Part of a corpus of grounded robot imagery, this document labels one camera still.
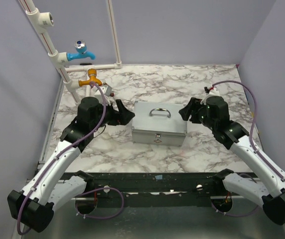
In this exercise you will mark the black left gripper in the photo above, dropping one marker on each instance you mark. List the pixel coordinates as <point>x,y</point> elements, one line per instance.
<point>123,117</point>

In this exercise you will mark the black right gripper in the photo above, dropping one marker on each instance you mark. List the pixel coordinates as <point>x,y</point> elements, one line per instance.
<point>194,114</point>

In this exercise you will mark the grey metal medicine box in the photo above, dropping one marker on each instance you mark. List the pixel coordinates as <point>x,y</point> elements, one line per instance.
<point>158,123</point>

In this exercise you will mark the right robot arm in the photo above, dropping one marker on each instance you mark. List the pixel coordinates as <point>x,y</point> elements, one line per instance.
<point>270,195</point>

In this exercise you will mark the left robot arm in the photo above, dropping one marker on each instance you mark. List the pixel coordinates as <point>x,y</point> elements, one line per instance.
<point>34,205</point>

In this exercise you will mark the orange plastic faucet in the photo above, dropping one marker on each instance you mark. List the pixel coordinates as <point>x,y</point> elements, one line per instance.
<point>92,77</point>

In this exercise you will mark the blue plastic faucet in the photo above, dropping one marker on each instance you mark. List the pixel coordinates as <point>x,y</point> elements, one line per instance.
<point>81,53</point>

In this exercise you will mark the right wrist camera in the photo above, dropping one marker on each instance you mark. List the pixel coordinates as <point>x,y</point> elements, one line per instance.
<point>210,92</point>

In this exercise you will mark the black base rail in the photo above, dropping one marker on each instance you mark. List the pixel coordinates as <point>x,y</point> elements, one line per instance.
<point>137,190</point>

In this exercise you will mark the white pvc pipe frame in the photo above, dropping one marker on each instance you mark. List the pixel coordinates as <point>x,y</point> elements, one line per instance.
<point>41,21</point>

